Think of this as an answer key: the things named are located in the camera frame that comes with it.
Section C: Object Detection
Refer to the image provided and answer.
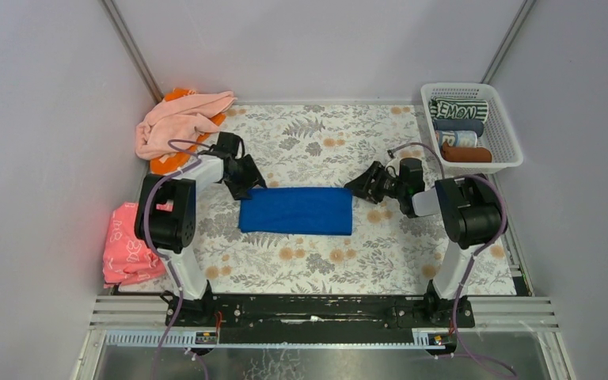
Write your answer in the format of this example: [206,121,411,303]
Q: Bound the orange blue rabbit towel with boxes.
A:
[435,130,478,148]

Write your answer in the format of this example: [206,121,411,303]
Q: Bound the brown towel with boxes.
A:
[441,144,492,163]

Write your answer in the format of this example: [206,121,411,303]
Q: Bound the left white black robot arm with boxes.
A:
[135,132,267,301]

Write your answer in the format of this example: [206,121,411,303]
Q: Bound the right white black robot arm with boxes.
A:
[344,158,507,309]

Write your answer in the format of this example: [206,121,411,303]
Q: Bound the floral table mat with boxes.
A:
[117,103,518,296]

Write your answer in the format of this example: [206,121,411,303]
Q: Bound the striped lemon rolled towel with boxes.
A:
[428,97,489,123]

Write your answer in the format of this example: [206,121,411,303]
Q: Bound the white plastic basket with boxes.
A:
[420,82,523,175]

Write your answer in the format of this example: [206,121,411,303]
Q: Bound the light pink towel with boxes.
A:
[135,91,236,160]

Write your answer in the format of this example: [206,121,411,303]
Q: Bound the dark blue rolled towel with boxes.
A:
[432,119,485,137]

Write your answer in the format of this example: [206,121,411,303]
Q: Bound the pink patterned towel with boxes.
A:
[102,202,165,287]

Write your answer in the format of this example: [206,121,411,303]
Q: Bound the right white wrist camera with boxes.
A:
[386,158,401,178]

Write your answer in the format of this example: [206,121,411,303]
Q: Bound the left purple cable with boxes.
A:
[142,139,216,380]

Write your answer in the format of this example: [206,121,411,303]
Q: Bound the purple cable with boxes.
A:
[387,142,518,380]
[142,139,216,380]

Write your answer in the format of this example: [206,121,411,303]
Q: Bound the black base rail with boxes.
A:
[159,291,475,344]

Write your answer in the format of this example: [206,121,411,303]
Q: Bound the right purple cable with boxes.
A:
[387,142,518,380]

